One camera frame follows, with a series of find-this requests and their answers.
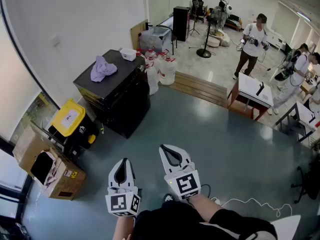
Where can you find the black mesh chair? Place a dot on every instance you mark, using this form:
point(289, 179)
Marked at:
point(198, 7)

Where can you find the cluster of clear water jugs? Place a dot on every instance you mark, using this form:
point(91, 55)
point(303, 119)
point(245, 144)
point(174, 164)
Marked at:
point(166, 70)

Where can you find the black handheld device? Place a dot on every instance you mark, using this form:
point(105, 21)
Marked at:
point(260, 89)

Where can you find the purple crumpled cloth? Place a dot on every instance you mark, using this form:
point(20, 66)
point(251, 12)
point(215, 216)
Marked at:
point(102, 70)

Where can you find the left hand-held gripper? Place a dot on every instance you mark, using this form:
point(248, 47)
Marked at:
point(120, 201)

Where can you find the white table with black legs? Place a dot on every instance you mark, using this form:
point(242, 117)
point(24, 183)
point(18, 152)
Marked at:
point(303, 114)

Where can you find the wooden slatted step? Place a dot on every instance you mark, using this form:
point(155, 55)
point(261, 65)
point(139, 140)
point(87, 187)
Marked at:
point(197, 87)

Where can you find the black cabinet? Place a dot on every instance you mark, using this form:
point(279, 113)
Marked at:
point(180, 22)

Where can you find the black standing fan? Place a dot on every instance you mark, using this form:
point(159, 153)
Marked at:
point(207, 39)

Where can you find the white table with wooden legs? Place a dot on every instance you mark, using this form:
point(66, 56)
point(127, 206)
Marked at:
point(252, 87)

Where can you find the person's black clothing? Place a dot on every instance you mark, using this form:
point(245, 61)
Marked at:
point(175, 221)

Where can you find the large wooden board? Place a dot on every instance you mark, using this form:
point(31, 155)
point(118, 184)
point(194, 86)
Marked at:
point(138, 34)

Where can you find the clear plastic storage bin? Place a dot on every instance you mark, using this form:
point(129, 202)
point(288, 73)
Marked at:
point(155, 39)

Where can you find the brown cardboard box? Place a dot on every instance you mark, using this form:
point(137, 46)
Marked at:
point(62, 174)

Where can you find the black bin with yellow lid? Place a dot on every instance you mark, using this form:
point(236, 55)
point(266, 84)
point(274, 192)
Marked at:
point(71, 116)

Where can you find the white plastic lidded box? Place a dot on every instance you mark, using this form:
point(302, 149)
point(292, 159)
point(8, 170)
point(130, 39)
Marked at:
point(128, 54)

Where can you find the person's left forearm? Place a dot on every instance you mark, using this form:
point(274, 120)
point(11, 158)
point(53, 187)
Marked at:
point(122, 227)

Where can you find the person's black white shoe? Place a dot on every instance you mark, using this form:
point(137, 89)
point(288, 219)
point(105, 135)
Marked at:
point(169, 198)

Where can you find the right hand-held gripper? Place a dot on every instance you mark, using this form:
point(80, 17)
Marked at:
point(186, 184)

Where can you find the white round cushion seat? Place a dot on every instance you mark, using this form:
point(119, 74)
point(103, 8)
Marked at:
point(217, 42)

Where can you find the white wall plate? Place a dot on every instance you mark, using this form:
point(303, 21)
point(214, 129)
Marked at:
point(55, 40)

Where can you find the person's right forearm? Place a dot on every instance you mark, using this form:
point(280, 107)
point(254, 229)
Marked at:
point(205, 209)

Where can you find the black office chair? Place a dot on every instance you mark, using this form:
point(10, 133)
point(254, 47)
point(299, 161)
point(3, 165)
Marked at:
point(312, 184)

